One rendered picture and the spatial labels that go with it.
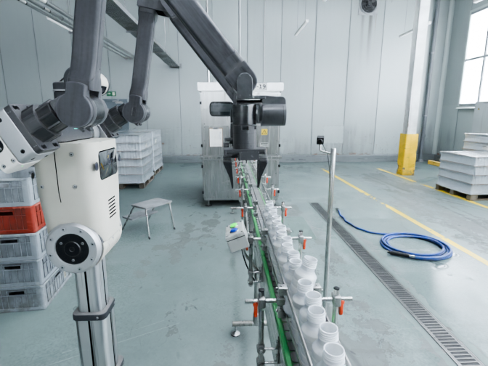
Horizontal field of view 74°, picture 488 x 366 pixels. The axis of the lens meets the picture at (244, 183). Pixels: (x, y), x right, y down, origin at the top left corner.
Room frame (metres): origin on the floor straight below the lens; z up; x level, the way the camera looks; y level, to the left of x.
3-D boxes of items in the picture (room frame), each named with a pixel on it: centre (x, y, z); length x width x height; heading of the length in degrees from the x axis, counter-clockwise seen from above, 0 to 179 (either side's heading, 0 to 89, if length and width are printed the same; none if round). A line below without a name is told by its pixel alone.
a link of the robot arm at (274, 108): (0.80, -0.04, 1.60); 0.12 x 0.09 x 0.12; 93
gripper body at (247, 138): (0.79, 0.00, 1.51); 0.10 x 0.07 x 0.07; 93
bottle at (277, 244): (1.09, -0.13, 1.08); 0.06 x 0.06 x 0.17
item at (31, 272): (2.66, 1.88, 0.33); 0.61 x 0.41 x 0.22; 9
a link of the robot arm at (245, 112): (0.79, -0.01, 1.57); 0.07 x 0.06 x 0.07; 93
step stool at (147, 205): (4.30, 1.34, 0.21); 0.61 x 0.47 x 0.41; 56
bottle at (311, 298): (0.68, -0.16, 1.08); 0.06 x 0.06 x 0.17
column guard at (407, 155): (8.70, -4.41, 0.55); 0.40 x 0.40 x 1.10; 3
